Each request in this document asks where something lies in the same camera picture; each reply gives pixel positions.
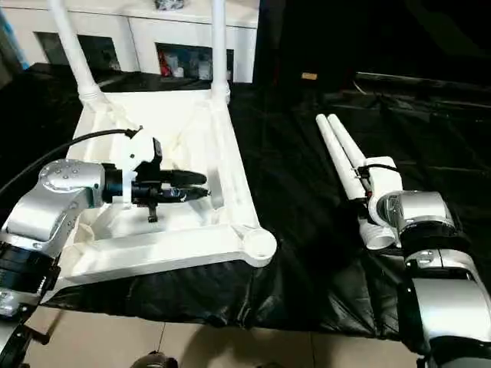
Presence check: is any white plastic table top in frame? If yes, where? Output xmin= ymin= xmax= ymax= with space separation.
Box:
xmin=40 ymin=88 xmax=278 ymax=297

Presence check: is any white plastic table leg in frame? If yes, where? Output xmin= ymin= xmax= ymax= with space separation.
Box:
xmin=48 ymin=0 xmax=105 ymax=104
xmin=315 ymin=113 xmax=397 ymax=251
xmin=209 ymin=0 xmax=232 ymax=104
xmin=326 ymin=113 xmax=371 ymax=172

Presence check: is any black plastic mat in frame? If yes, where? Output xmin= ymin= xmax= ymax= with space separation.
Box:
xmin=0 ymin=63 xmax=491 ymax=346

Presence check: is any white cabinet with glass doors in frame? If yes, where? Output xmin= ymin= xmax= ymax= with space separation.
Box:
xmin=0 ymin=0 xmax=258 ymax=84

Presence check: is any grey crumpled bag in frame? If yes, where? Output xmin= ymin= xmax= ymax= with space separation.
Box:
xmin=154 ymin=0 xmax=191 ymax=12

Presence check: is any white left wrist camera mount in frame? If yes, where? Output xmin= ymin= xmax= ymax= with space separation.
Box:
xmin=113 ymin=128 xmax=165 ymax=207

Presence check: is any black metal frame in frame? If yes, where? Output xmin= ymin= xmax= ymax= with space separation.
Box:
xmin=354 ymin=71 xmax=491 ymax=101

